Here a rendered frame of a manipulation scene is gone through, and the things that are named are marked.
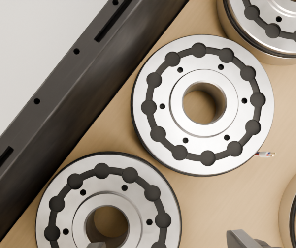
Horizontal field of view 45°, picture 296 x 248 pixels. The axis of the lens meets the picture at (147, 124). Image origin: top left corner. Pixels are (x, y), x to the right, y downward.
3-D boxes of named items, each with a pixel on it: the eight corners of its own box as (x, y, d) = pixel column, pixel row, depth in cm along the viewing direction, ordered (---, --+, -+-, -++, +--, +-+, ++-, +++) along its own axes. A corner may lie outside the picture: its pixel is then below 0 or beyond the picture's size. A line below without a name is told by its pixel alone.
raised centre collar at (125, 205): (113, 277, 24) (112, 281, 24) (57, 232, 25) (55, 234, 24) (157, 220, 25) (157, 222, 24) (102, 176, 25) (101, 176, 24)
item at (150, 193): (119, 329, 24) (118, 333, 24) (8, 236, 25) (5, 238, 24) (209, 213, 25) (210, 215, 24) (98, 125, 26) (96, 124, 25)
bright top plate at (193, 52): (210, 204, 25) (211, 205, 24) (103, 111, 26) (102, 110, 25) (300, 97, 26) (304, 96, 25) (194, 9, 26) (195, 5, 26)
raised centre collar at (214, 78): (207, 152, 25) (208, 152, 24) (153, 107, 25) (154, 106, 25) (251, 100, 25) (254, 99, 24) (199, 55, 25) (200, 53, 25)
